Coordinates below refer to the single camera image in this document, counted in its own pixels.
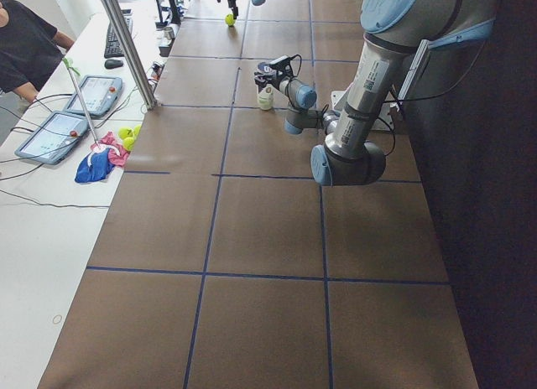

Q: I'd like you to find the pink and blue cloth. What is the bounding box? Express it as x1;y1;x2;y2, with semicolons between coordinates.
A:
75;132;129;184

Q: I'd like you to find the man in black shirt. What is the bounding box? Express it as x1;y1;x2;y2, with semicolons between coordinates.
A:
1;0;75;103

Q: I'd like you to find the small metal cup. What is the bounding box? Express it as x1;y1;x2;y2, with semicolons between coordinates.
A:
163;27;175;40

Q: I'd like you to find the blue teach pendant far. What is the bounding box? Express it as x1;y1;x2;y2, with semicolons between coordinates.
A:
79;75;123;119

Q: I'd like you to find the black computer mouse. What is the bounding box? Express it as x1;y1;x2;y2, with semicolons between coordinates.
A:
104;58;123;70

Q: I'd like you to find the blue teach pendant near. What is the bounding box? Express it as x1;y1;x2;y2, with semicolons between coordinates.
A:
14;111;89;165

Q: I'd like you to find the grabber stick white rod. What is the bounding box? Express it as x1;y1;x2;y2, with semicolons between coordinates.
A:
62;56;101;149

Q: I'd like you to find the spare yellow tennis ball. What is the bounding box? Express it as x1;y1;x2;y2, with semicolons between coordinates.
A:
117;127;133;140

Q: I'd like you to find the aluminium frame post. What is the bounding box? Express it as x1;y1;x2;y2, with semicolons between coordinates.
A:
101;0;157;111

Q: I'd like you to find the Roland Garros yellow tennis ball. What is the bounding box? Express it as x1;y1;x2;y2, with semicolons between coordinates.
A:
225;13;236;27

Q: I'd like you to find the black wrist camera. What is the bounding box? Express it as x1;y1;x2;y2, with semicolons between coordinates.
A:
268;55;292;71

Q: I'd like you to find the Wilson tennis ball can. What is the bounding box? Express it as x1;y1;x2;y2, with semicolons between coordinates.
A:
256;62;274;111

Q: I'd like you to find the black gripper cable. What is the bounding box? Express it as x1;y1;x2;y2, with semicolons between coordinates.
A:
389;32;487;103

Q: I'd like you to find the blue teach pendant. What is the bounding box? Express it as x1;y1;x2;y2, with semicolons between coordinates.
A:
79;75;123;119
14;111;89;165

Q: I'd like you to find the black keyboard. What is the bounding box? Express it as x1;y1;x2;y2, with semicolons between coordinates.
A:
104;23;124;59

